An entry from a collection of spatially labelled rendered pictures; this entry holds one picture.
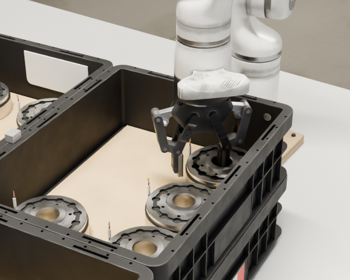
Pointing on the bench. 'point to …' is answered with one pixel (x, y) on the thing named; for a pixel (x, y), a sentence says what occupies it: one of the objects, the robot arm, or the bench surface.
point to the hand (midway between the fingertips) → (200, 163)
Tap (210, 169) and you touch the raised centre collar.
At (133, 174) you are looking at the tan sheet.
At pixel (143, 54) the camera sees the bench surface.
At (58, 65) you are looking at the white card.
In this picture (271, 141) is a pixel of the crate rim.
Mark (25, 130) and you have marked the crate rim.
